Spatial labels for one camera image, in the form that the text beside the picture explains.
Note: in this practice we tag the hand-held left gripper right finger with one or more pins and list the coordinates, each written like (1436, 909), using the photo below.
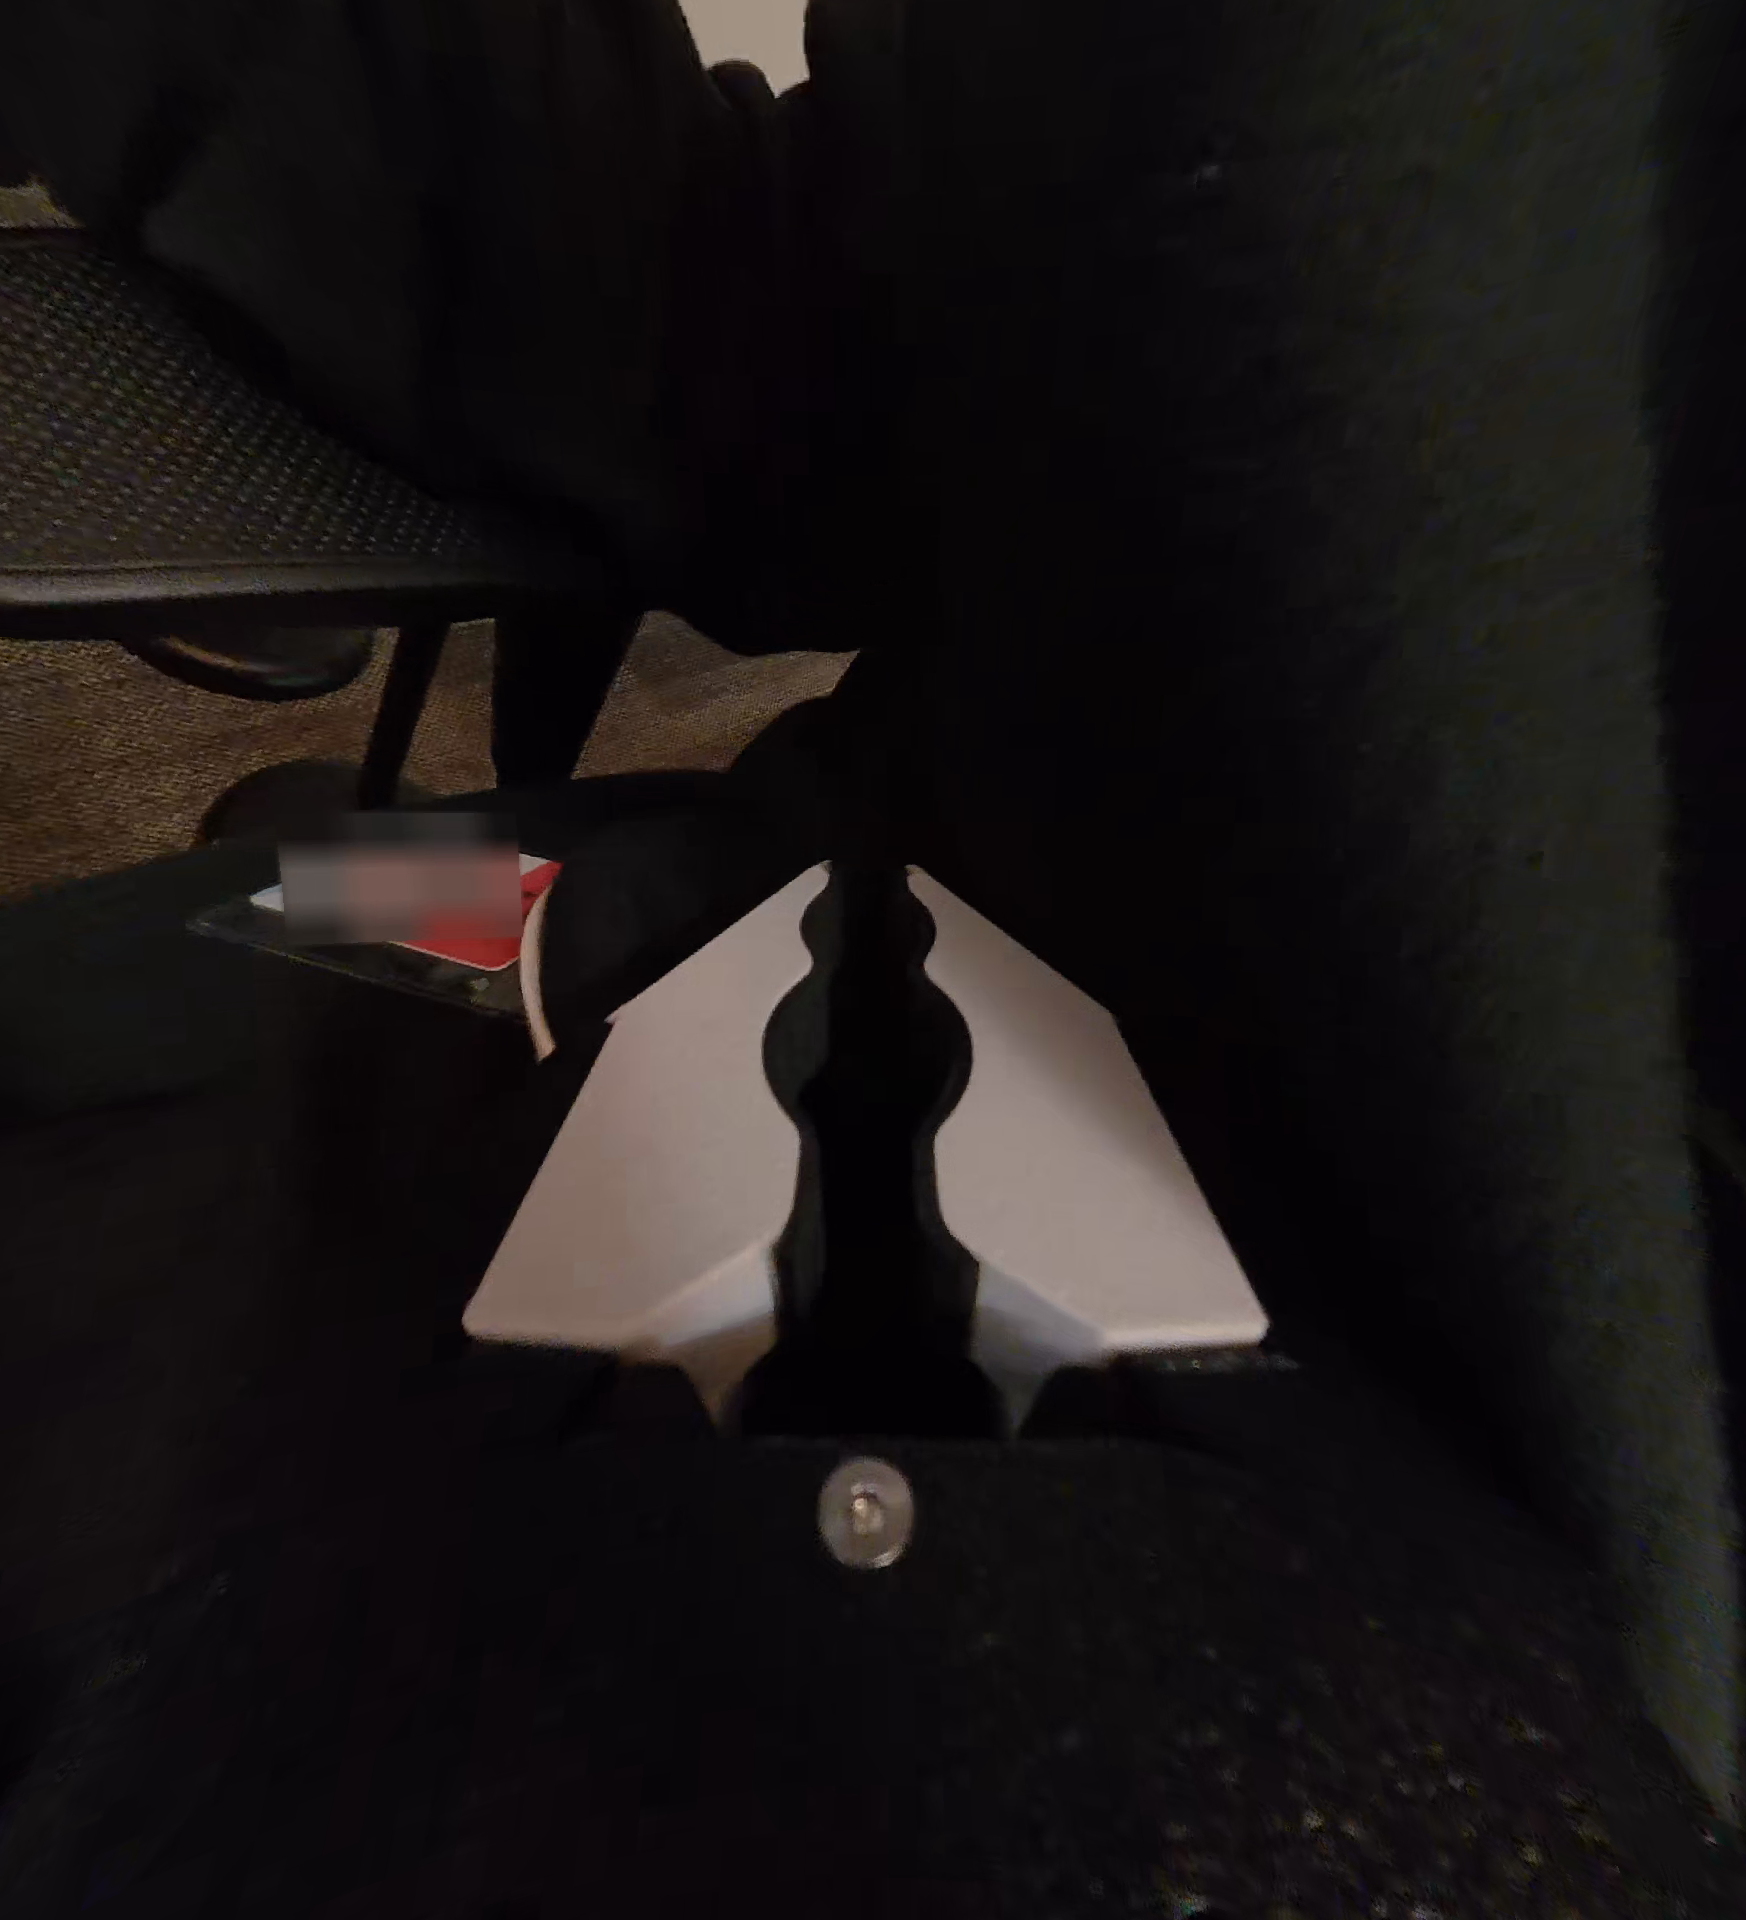
(1099, 1171)

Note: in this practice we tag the black mesh office chair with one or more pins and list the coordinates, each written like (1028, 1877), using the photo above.
(140, 435)

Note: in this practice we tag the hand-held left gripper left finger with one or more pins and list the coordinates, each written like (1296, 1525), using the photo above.
(633, 1171)

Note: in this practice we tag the red white badge card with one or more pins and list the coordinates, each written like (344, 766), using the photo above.
(476, 948)

